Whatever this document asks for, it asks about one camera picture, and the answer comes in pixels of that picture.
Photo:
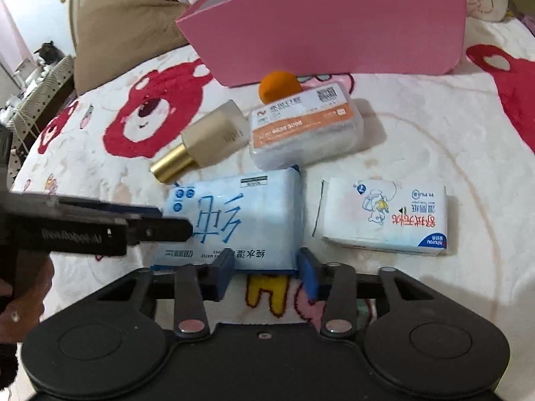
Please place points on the pink cardboard box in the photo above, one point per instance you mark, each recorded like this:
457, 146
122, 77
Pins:
242, 41

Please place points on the bedside table with clutter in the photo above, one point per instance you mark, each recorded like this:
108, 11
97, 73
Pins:
42, 101

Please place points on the bear print blanket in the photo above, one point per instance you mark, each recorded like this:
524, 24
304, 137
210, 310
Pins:
451, 130

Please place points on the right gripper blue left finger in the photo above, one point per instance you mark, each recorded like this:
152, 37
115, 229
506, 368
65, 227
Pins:
195, 284

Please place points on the brown pillow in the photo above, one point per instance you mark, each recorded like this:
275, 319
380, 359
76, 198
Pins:
115, 36

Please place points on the clear floss pick box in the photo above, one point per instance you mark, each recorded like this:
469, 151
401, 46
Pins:
305, 128

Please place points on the orange makeup sponge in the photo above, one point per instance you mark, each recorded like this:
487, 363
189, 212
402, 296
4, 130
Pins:
278, 85

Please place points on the blue wet wipes pack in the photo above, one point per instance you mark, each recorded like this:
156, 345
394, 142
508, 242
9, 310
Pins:
258, 216

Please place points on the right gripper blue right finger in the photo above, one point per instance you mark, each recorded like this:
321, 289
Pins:
335, 285

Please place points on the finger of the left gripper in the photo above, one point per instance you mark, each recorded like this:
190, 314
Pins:
119, 209
158, 230

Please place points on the foundation bottle gold cap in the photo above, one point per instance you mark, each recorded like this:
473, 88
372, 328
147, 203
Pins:
205, 143

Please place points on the person left hand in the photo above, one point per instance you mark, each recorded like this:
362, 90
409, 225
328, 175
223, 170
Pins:
23, 309

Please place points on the white tissue pack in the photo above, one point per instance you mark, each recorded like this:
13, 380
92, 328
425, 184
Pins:
382, 215

